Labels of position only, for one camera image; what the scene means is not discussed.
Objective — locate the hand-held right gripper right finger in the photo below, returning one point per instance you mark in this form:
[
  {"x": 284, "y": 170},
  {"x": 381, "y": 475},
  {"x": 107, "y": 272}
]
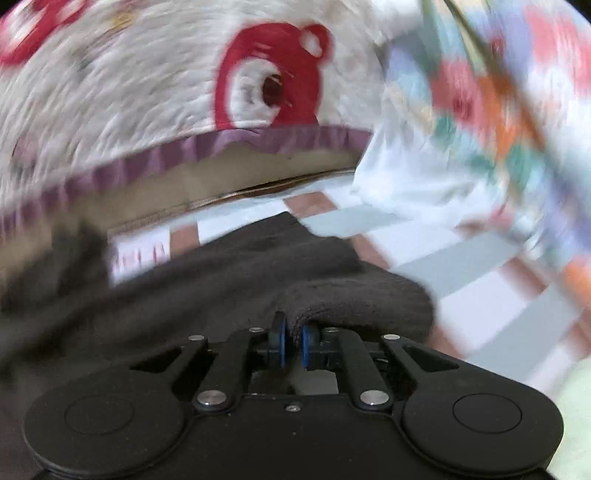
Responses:
[{"x": 308, "y": 346}]

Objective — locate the colourful floral quilt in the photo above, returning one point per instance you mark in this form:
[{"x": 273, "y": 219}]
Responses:
[{"x": 485, "y": 92}]

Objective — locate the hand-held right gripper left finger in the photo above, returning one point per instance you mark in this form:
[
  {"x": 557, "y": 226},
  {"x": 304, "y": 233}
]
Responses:
[{"x": 279, "y": 341}]

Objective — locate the white quilted bear-print bedspread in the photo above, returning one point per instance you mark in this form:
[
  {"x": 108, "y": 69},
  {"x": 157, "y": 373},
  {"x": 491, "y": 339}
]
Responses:
[{"x": 138, "y": 92}]

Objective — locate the dark brown knitted sweater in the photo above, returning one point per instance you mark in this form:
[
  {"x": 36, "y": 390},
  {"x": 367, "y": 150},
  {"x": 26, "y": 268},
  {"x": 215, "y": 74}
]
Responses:
[{"x": 231, "y": 277}]

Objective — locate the beige bed frame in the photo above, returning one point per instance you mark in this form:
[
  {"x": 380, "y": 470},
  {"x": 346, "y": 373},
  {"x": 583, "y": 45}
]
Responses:
[{"x": 231, "y": 170}]

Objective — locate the light green cloth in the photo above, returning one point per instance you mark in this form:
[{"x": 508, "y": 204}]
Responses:
[{"x": 577, "y": 415}]

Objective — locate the checked floor mat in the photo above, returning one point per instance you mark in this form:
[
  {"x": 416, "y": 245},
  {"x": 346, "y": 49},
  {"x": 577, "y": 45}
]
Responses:
[{"x": 461, "y": 272}]

